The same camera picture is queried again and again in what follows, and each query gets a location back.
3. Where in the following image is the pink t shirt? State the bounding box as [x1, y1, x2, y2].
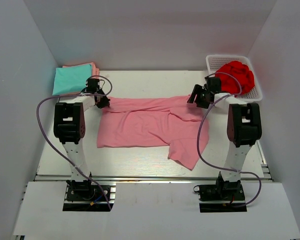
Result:
[96, 95, 209, 170]

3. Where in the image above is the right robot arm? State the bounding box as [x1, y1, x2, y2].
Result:
[187, 74, 262, 200]

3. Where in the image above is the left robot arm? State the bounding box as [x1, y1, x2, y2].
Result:
[53, 75, 110, 200]

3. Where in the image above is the folded salmon t shirt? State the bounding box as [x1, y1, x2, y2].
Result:
[55, 62, 99, 94]

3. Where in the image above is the red crumpled t shirt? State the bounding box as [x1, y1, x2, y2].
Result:
[214, 61, 255, 95]

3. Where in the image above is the folded teal t shirt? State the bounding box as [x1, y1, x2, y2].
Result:
[52, 63, 93, 96]

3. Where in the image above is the white plastic basket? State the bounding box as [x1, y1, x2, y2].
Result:
[205, 54, 263, 103]

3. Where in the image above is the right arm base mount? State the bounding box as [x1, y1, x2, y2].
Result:
[193, 179, 247, 213]

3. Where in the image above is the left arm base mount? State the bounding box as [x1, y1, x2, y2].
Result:
[62, 180, 115, 212]

